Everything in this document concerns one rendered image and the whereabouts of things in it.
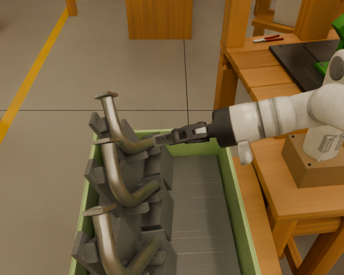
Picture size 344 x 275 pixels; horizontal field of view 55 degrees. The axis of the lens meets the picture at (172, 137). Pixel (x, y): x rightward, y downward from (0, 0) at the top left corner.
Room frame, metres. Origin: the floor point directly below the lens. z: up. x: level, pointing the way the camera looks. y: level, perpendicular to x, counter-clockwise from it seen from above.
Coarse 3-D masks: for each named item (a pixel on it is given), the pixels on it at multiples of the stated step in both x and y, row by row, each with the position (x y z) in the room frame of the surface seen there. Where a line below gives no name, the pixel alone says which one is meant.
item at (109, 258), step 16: (96, 208) 0.32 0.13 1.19; (112, 208) 0.33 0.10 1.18; (96, 224) 0.30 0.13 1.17; (96, 240) 0.28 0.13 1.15; (112, 240) 0.28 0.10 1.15; (160, 240) 0.39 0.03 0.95; (112, 256) 0.26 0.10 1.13; (144, 256) 0.32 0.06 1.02; (112, 272) 0.24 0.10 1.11; (128, 272) 0.26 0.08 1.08
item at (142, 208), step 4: (140, 184) 0.54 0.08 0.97; (144, 184) 0.54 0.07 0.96; (136, 188) 0.53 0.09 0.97; (156, 192) 0.53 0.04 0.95; (160, 192) 0.53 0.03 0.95; (152, 196) 0.51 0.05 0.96; (156, 196) 0.51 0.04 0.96; (160, 196) 0.52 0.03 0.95; (144, 200) 0.51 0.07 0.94; (148, 200) 0.51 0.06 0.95; (152, 200) 0.50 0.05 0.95; (156, 200) 0.50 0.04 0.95; (140, 204) 0.45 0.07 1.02; (144, 204) 0.44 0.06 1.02; (148, 204) 0.45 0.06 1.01; (124, 208) 0.44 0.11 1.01; (128, 208) 0.44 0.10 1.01; (132, 208) 0.44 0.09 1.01; (136, 208) 0.43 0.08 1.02; (140, 208) 0.43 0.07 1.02; (144, 208) 0.43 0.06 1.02; (148, 208) 0.44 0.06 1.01; (124, 212) 0.43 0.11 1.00; (128, 212) 0.43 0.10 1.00; (132, 212) 0.43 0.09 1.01; (136, 212) 0.43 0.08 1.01; (140, 212) 0.43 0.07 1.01; (144, 212) 0.43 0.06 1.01
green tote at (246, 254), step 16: (192, 144) 0.76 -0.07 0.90; (208, 144) 0.77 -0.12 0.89; (96, 160) 0.67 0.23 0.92; (224, 160) 0.68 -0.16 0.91; (224, 176) 0.65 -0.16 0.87; (96, 192) 0.59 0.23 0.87; (224, 192) 0.62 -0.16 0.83; (240, 192) 0.52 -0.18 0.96; (240, 208) 0.47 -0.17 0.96; (80, 224) 0.43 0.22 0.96; (240, 224) 0.45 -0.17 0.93; (240, 240) 0.42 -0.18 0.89; (240, 256) 0.39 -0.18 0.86; (256, 256) 0.34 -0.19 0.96; (80, 272) 0.33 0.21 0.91; (240, 272) 0.37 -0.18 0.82; (256, 272) 0.31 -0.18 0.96
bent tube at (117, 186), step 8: (96, 144) 0.48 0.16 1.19; (104, 144) 0.48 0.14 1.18; (112, 144) 0.48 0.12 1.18; (104, 152) 0.47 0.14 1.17; (112, 152) 0.47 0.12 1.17; (104, 160) 0.46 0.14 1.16; (112, 160) 0.45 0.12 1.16; (112, 168) 0.44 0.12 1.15; (112, 176) 0.43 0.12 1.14; (120, 176) 0.44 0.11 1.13; (112, 184) 0.42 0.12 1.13; (120, 184) 0.42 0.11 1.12; (152, 184) 0.53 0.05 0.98; (112, 192) 0.41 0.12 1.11; (120, 192) 0.41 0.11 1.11; (128, 192) 0.43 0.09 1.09; (136, 192) 0.47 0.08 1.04; (144, 192) 0.48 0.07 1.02; (152, 192) 0.51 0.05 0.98; (120, 200) 0.41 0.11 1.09; (128, 200) 0.41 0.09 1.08; (136, 200) 0.43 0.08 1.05
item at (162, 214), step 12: (96, 168) 0.45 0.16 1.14; (120, 168) 0.54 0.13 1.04; (96, 180) 0.43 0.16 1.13; (132, 180) 0.54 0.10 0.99; (108, 192) 0.44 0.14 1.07; (132, 192) 0.51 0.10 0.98; (168, 192) 0.57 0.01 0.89; (120, 204) 0.44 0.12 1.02; (156, 204) 0.51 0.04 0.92; (168, 204) 0.54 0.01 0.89; (120, 216) 0.42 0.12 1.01; (132, 216) 0.45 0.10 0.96; (144, 216) 0.48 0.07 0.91; (156, 216) 0.47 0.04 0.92; (168, 216) 0.50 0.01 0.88; (132, 228) 0.42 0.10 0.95; (144, 228) 0.45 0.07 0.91; (156, 228) 0.45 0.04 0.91; (168, 228) 0.47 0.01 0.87; (168, 240) 0.44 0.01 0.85
